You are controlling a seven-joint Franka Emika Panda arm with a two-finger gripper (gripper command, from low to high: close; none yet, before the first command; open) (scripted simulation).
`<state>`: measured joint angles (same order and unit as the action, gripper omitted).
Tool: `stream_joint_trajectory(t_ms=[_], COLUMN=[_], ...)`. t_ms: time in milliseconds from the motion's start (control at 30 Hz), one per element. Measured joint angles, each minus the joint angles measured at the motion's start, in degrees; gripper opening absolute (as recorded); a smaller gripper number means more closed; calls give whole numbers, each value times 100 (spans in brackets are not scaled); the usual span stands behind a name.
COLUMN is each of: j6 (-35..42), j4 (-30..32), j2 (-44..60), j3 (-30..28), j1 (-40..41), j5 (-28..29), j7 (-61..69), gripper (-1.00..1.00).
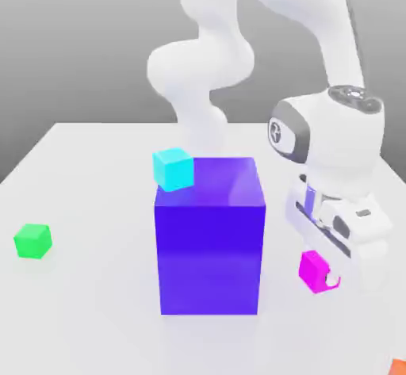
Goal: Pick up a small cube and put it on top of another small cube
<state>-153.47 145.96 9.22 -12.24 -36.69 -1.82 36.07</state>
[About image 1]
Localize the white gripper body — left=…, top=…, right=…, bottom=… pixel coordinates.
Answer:
left=284, top=182, right=390, bottom=290

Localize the small green cube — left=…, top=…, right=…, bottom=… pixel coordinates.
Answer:
left=13, top=223, right=53, bottom=260

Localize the small cyan cube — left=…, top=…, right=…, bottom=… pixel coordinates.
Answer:
left=151, top=147, right=195, bottom=193

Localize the small magenta cube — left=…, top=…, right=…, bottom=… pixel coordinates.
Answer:
left=297, top=250, right=343, bottom=295

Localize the large blue box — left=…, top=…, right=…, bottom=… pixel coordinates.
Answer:
left=154, top=156, right=266, bottom=316

